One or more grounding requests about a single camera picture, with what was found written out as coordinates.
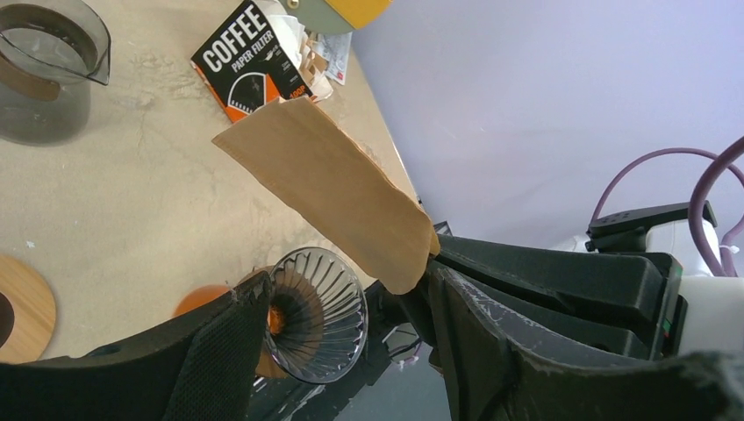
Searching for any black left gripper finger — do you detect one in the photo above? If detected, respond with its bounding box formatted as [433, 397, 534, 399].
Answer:
[1, 271, 271, 420]

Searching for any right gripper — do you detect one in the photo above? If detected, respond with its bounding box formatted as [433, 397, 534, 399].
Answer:
[401, 235, 743, 420]

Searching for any orange glass carafe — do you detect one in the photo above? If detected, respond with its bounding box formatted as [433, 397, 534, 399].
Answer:
[172, 266, 289, 380]

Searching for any smoky grey glass dripper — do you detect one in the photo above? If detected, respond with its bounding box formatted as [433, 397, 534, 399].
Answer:
[264, 246, 369, 384]

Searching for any coffee paper filter box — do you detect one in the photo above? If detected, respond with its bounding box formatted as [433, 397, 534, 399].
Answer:
[190, 1, 333, 123]

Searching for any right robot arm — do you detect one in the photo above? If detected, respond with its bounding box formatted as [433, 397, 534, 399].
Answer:
[402, 203, 743, 420]

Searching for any light bamboo dripper stand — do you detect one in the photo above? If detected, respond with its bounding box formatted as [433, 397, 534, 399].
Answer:
[1, 254, 56, 364]

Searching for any paper leaflet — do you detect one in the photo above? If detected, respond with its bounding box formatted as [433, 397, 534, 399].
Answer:
[312, 32, 353, 85]

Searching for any grey glass carafe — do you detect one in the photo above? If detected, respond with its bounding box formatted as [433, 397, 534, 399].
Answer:
[1, 0, 111, 146]

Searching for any round drawer organizer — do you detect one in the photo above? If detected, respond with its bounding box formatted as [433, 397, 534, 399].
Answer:
[279, 0, 393, 34]

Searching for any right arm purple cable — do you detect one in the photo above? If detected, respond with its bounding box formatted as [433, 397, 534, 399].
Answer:
[590, 136, 744, 278]

